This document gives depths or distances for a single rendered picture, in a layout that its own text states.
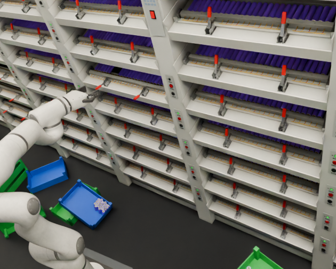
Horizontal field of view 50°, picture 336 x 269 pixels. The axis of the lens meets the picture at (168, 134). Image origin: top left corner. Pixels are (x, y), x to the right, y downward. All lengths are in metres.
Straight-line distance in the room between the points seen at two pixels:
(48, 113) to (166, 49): 0.55
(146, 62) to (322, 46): 0.78
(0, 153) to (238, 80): 0.88
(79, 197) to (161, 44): 1.45
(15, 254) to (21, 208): 1.44
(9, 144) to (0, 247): 1.56
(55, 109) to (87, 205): 1.15
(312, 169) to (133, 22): 0.95
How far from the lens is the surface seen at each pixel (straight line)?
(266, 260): 1.68
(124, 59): 1.73
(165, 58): 1.52
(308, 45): 1.20
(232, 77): 1.42
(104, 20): 1.69
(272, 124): 1.48
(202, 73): 1.48
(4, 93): 3.21
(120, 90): 1.88
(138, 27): 1.53
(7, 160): 1.29
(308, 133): 1.44
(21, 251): 2.69
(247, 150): 1.64
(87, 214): 2.56
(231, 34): 1.31
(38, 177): 3.09
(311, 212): 1.86
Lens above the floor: 1.91
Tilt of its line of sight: 40 degrees down
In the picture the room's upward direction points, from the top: 16 degrees counter-clockwise
